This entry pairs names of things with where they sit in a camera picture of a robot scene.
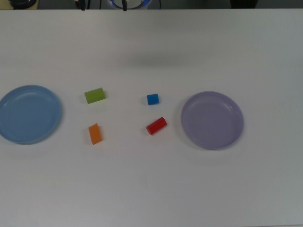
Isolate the small blue block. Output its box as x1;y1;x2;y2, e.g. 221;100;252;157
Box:
146;93;160;106

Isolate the blue plate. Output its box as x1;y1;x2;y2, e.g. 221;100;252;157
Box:
0;85;64;145

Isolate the orange rectangular block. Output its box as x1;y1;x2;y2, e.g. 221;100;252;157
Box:
88;122;104;145

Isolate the red cylinder block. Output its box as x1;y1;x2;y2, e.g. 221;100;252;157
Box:
145;116;168;136

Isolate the green rectangular block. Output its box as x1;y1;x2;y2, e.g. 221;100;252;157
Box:
84;87;107;105

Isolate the purple plate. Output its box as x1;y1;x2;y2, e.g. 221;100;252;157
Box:
180;91;245;150

